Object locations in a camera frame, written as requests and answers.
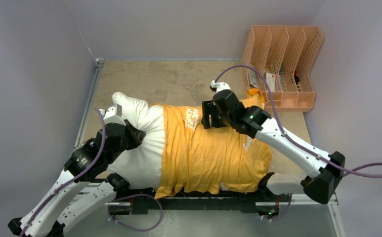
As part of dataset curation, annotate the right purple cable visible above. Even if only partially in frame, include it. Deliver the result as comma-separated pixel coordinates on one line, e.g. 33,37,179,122
212,65,382,222

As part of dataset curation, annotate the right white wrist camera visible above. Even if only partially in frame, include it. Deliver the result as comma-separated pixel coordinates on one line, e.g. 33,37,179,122
210,80,231,93

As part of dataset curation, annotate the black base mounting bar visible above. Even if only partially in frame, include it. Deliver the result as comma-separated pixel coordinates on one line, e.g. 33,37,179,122
109,188,290,216

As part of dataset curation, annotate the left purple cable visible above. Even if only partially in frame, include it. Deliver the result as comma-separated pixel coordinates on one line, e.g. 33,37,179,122
18,108,164,237

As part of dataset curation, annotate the white paper packet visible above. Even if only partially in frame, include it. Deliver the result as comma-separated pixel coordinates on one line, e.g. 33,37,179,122
248,70,259,89

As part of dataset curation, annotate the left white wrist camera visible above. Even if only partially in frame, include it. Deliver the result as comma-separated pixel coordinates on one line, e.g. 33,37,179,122
99,104,126,125

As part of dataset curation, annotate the pink plastic file organizer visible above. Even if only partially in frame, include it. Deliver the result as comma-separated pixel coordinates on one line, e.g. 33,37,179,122
242,25,323,112

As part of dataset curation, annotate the white label box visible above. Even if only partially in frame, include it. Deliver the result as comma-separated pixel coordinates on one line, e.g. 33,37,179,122
264,72,276,92

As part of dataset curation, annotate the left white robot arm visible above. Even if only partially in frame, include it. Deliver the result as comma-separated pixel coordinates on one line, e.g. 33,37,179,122
7,120,146,237

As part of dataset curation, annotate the orange cartoon pillowcase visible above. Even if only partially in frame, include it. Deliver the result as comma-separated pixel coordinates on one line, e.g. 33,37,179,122
156,105,272,198

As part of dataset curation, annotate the white pillow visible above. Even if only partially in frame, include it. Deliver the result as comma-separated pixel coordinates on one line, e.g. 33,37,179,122
108,92,166,189

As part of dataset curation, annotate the purple cable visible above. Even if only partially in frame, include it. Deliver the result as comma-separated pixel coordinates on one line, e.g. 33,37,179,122
18,108,164,237
212,65,382,222

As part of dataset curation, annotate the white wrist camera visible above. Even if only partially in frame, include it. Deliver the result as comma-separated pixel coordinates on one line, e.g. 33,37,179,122
210,80,231,93
99,104,126,125

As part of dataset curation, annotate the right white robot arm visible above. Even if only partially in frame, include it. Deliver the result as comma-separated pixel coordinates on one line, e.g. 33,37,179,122
202,89,345,204

